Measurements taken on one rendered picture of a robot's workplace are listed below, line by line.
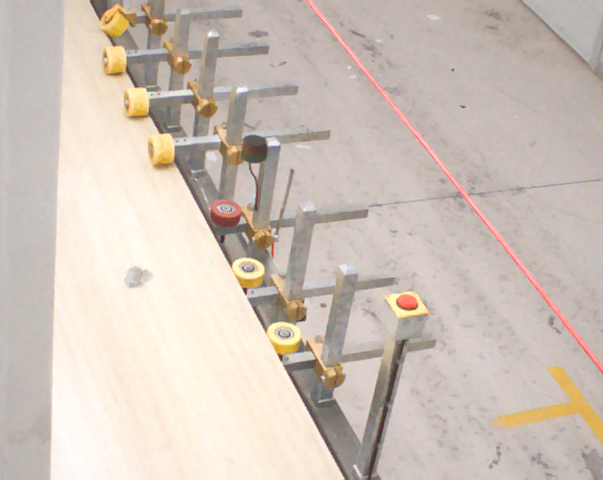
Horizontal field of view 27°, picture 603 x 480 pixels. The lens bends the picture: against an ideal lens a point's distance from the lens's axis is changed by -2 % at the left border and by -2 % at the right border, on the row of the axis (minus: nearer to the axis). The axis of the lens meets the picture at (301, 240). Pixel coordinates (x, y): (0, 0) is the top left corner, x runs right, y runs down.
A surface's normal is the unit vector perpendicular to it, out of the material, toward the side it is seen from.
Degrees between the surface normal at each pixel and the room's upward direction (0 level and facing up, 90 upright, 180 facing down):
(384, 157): 0
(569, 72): 0
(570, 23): 91
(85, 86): 0
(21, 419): 90
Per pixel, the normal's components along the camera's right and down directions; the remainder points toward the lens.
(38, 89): 0.36, 0.59
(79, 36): 0.14, -0.80
